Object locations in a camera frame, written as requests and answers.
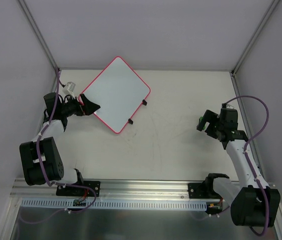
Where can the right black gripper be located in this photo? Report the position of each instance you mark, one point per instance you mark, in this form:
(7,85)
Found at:
(207,124)

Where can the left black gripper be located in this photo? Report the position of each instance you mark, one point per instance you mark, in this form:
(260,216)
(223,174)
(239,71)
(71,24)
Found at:
(82,108)

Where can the pink framed whiteboard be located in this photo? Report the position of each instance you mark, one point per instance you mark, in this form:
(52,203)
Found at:
(119,91)

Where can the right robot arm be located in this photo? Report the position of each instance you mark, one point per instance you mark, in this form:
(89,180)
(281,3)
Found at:
(253,203)

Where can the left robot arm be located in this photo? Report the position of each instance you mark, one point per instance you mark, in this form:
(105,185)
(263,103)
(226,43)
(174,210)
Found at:
(40,158)

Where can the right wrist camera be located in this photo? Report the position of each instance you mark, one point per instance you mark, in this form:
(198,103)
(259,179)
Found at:
(227,106)

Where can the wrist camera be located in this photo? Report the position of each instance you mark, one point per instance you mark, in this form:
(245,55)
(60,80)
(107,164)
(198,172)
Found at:
(68,89)
(227,106)

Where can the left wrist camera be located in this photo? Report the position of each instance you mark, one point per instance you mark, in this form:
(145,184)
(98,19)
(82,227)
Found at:
(68,89)

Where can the wire whiteboard stand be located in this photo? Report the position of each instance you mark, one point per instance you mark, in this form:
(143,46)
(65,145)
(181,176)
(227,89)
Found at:
(130,121)

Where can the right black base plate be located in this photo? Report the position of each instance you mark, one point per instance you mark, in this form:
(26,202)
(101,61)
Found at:
(201,191)

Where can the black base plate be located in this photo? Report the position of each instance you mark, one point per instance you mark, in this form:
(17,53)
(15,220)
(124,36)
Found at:
(69,191)
(201,191)

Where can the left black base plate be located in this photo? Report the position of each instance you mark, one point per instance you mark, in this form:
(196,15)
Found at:
(69,191)

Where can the white slotted cable duct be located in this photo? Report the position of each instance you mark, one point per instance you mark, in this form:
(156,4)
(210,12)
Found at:
(116,204)

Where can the left aluminium frame post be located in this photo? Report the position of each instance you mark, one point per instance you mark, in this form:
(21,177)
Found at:
(38,35)

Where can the aluminium frame post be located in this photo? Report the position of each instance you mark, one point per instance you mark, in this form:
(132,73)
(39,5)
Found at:
(38,35)
(257,32)

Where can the aluminium mounting rail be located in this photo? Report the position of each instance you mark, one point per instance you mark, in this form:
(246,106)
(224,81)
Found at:
(115,189)

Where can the right aluminium frame post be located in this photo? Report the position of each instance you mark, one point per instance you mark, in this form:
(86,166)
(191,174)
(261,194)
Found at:
(257,32)

